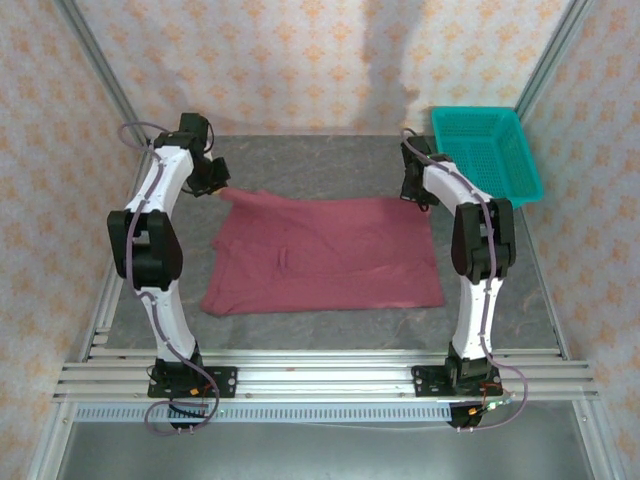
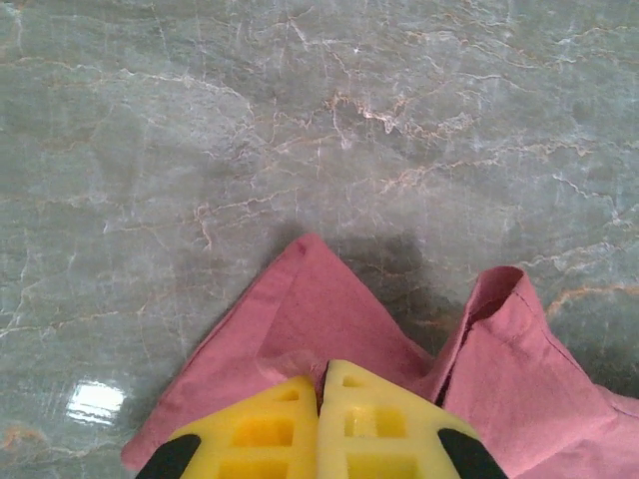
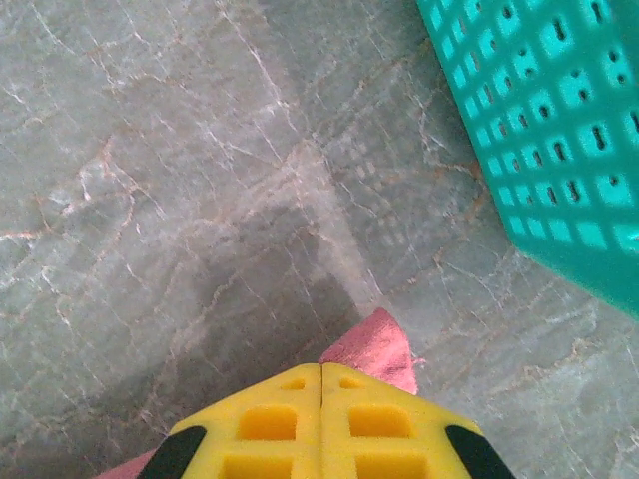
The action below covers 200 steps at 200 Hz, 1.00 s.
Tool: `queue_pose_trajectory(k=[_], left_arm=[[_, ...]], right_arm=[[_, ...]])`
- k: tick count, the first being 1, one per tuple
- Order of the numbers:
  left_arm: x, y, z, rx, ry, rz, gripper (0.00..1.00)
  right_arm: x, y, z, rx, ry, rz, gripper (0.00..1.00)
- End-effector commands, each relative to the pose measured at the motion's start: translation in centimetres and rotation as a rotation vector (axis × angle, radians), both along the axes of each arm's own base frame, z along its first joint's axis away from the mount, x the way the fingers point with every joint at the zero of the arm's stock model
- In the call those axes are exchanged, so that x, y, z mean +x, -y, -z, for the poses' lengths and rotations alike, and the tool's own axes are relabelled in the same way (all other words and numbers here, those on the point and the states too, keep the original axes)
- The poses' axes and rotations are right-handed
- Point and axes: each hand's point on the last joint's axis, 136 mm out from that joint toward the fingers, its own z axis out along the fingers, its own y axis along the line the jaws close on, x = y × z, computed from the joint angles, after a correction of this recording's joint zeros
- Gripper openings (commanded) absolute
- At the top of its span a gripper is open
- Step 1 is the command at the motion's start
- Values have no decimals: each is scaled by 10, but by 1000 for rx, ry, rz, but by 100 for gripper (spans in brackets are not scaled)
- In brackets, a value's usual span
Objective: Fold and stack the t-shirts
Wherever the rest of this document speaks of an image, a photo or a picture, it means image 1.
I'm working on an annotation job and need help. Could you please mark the teal plastic mesh basket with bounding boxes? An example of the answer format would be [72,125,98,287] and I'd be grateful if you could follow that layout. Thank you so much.
[430,105,545,210]

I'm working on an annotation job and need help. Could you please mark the maroon printed t-shirt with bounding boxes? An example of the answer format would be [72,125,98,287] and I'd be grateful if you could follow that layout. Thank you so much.
[199,187,446,317]

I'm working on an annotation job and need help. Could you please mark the grey metal lower panel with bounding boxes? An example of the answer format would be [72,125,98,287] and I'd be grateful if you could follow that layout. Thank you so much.
[54,422,596,480]

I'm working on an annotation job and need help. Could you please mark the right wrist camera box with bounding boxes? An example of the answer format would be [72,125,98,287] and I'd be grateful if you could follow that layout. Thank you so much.
[399,128,432,157]

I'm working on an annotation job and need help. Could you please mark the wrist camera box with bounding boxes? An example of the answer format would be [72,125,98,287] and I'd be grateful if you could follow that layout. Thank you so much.
[178,112,213,147]
[399,128,432,157]

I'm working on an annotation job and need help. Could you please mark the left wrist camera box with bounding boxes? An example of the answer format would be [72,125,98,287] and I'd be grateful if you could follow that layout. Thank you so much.
[178,112,213,147]

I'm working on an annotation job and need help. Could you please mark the aluminium frame post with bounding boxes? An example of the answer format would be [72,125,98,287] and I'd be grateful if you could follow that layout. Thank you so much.
[514,0,596,126]
[54,0,151,151]

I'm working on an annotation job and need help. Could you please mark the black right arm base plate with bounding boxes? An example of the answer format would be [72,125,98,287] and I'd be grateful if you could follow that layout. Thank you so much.
[410,364,504,399]

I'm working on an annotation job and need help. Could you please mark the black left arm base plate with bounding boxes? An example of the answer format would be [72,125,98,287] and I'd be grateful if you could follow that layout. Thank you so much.
[147,366,239,400]

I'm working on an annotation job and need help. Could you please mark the aluminium extrusion mounting rail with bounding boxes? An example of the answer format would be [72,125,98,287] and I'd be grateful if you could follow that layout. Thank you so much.
[52,349,601,401]

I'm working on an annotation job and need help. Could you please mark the grey slotted cable duct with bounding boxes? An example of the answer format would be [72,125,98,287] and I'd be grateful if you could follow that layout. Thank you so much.
[74,403,454,424]

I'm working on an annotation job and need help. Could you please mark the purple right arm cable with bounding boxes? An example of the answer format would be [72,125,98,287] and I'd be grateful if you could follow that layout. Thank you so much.
[402,128,530,434]

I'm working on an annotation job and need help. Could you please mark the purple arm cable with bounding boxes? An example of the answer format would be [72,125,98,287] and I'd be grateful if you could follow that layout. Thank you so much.
[402,128,530,434]
[117,120,230,437]

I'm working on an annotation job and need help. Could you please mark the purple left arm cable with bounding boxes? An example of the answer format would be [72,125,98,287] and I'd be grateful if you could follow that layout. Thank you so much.
[117,120,230,437]

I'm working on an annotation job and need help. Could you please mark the aluminium frame leg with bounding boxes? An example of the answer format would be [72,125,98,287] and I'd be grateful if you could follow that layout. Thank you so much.
[27,399,76,480]
[572,399,619,480]

